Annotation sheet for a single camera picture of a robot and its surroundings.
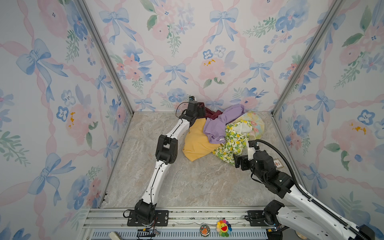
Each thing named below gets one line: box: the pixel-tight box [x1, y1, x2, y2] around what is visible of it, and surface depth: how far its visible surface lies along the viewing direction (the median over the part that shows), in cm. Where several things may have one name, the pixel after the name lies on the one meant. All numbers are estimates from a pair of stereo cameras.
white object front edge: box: [109, 231, 121, 240], surface depth 68 cm
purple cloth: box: [204, 104, 245, 144], surface depth 105 cm
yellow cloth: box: [182, 118, 221, 162], surface depth 97 cm
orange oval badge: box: [199, 224, 211, 237], surface depth 72 cm
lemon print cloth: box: [212, 119, 253, 166], surface depth 97 cm
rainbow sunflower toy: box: [216, 219, 232, 238], surface depth 72 cm
